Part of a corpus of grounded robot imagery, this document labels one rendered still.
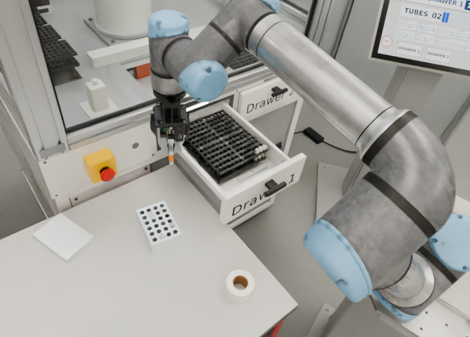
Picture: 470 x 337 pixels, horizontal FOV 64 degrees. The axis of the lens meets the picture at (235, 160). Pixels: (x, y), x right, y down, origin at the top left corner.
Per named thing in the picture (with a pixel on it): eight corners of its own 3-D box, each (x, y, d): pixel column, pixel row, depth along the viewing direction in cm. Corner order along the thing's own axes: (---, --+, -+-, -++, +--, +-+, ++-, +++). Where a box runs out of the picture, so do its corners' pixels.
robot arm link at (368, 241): (460, 284, 85) (431, 219, 43) (410, 328, 87) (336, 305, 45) (417, 245, 93) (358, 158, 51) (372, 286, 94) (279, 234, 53)
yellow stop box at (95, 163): (119, 175, 106) (116, 157, 100) (94, 186, 102) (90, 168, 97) (111, 164, 108) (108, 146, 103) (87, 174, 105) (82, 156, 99)
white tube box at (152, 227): (182, 241, 102) (182, 233, 99) (152, 253, 98) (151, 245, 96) (164, 208, 109) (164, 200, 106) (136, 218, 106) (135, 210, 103)
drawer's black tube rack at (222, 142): (264, 164, 115) (268, 149, 111) (218, 189, 106) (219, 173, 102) (221, 124, 126) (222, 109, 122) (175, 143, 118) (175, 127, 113)
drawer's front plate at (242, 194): (298, 181, 114) (307, 155, 107) (222, 226, 100) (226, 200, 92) (294, 177, 115) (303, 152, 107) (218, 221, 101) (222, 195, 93)
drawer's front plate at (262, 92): (296, 96, 146) (303, 71, 138) (239, 120, 132) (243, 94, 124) (294, 94, 147) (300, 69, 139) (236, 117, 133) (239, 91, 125)
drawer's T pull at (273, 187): (287, 186, 102) (287, 182, 101) (266, 198, 98) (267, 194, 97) (278, 177, 103) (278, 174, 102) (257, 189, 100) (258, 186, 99)
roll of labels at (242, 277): (240, 309, 91) (243, 302, 88) (218, 291, 93) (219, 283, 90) (257, 289, 95) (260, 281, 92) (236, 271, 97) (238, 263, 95)
